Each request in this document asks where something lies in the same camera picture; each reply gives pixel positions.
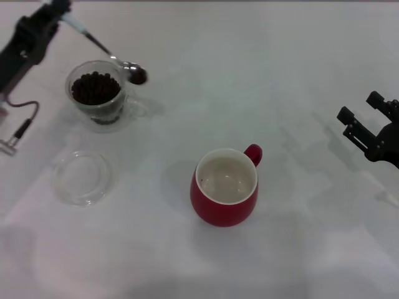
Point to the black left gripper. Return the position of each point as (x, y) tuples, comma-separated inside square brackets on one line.
[(28, 46)]

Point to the coffee beans heap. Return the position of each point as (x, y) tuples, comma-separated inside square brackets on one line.
[(93, 90)]

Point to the clear glass dish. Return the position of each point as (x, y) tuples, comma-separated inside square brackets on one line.
[(103, 162)]

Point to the red ceramic mug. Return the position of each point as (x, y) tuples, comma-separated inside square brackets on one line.
[(218, 215)]

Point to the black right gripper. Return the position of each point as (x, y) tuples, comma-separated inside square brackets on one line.
[(388, 143)]

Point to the small portion of coffee beans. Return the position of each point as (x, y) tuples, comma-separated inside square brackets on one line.
[(138, 77)]

